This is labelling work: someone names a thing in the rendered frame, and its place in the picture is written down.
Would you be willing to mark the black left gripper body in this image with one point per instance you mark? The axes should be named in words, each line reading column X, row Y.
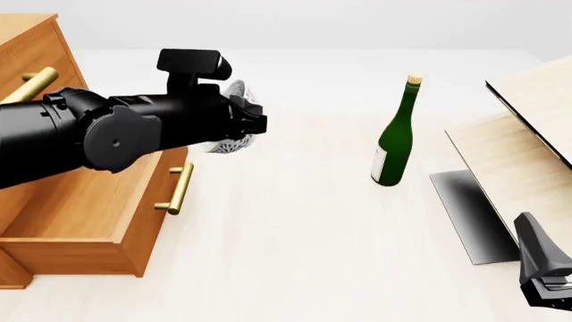
column 250, row 120

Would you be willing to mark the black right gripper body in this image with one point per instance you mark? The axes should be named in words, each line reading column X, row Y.
column 549, row 288

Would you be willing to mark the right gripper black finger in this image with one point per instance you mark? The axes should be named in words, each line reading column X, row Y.
column 536, row 248

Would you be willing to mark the black white patterned bowl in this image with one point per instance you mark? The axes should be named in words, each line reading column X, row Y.
column 230, row 146

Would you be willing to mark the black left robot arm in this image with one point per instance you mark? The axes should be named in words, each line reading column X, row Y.
column 67, row 134

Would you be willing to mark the open wooden drawer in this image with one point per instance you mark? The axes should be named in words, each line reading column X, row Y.
column 85, row 214

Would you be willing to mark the closed wooden drawer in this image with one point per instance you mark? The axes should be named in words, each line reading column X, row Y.
column 58, row 57

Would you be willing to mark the wooden cabinet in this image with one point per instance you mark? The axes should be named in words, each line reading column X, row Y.
column 18, row 31

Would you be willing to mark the green wine bottle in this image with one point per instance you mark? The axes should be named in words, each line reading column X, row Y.
column 395, row 141

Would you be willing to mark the pale wood board, black edge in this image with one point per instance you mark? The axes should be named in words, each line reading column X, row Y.
column 543, row 87

